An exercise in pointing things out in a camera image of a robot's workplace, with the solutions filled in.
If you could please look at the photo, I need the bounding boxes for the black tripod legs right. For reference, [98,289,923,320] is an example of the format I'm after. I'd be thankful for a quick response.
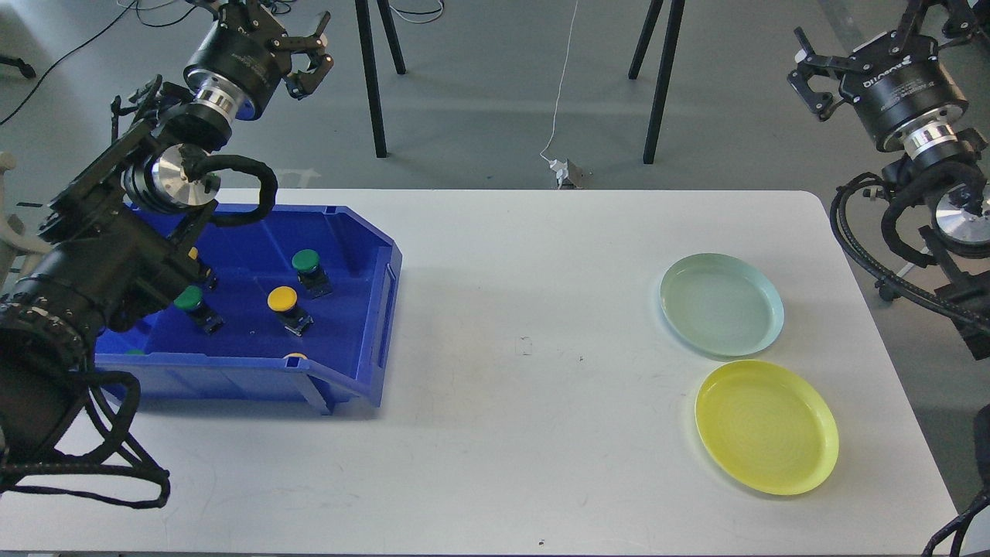
[628,1,686,165]

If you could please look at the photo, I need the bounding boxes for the light green plate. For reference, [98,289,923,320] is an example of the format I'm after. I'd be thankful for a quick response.
[657,253,785,360]

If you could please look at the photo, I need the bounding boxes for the blue plastic bin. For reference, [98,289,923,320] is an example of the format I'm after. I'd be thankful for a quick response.
[95,206,402,415]

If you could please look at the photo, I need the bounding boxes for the yellow push button back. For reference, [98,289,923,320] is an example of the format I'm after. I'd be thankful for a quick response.
[189,246,218,290]

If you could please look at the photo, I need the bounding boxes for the beige chair frame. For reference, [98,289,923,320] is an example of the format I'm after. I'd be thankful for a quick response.
[1,152,53,292]

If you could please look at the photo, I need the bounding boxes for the green push button in bin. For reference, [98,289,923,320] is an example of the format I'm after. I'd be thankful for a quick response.
[291,249,333,299]

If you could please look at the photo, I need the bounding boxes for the black floor cables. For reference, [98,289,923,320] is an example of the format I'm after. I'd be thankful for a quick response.
[0,0,446,128]

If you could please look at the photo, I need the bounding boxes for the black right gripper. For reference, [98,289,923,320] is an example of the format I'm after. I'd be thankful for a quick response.
[787,27,969,152]

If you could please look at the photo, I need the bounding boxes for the green push button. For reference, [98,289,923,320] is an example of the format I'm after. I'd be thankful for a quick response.
[291,249,333,299]
[172,285,225,335]

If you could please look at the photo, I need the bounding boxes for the white caster stand leg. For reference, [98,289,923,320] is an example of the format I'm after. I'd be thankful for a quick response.
[874,263,941,306]

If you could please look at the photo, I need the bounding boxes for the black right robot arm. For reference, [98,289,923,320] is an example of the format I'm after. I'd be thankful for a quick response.
[787,28,989,360]

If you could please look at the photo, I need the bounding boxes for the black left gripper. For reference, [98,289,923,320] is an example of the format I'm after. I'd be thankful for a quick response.
[184,11,335,121]

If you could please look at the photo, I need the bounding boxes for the yellow plate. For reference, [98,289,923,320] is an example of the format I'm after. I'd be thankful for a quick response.
[693,360,839,497]

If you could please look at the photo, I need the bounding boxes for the white cable with plug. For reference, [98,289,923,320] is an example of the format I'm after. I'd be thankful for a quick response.
[539,0,584,190]

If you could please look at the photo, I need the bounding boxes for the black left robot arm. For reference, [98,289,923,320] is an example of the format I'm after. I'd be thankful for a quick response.
[1,1,333,510]

